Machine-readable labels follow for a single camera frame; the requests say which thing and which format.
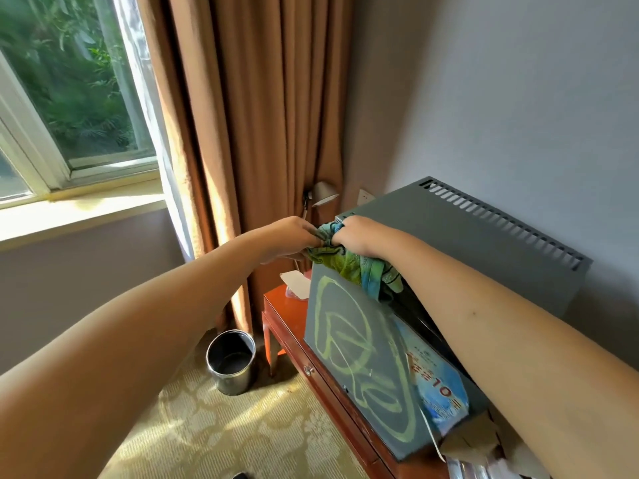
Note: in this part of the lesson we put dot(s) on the person's left hand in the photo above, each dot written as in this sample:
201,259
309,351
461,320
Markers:
292,239

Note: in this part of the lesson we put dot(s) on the person's right hand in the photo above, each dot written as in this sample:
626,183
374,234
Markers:
364,236

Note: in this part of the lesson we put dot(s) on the green blue cleaning cloth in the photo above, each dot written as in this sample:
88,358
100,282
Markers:
359,269

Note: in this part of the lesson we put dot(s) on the grey mini fridge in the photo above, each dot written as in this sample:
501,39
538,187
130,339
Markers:
474,229

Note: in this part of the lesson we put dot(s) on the brown cardboard pieces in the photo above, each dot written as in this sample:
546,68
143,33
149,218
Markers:
471,436

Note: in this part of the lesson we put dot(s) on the clear plastic water bottles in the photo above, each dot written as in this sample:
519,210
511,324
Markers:
469,468

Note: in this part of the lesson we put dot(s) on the person's right forearm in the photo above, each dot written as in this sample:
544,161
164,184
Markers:
524,354

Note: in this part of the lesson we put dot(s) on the person's left forearm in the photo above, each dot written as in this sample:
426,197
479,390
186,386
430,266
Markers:
125,354

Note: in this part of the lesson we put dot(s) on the grey metal lamp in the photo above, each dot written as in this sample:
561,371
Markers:
322,194

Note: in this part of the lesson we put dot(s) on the brown curtain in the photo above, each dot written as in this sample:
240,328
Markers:
259,119

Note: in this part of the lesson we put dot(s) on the round metal trash bin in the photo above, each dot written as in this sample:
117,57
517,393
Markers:
232,364

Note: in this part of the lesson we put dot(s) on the white sheer curtain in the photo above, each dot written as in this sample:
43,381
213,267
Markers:
160,144

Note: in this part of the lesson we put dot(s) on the white wall socket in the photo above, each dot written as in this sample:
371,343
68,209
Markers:
365,196

